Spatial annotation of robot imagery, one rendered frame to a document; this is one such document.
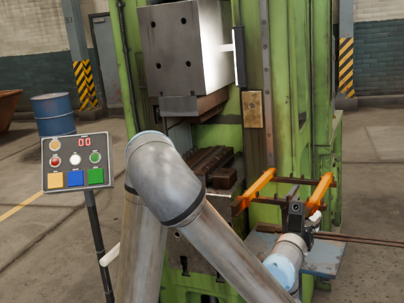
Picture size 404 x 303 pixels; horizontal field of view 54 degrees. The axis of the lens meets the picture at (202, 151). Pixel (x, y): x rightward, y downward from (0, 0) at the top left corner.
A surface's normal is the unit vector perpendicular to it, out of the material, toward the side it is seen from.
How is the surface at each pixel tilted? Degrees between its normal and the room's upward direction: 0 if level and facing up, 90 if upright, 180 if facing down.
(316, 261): 0
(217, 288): 90
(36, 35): 90
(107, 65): 90
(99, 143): 60
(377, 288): 0
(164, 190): 70
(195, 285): 90
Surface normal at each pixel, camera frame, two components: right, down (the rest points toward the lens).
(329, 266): -0.10, -0.95
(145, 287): 0.45, 0.28
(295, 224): -0.49, -0.16
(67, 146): -0.03, -0.22
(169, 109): -0.39, 0.32
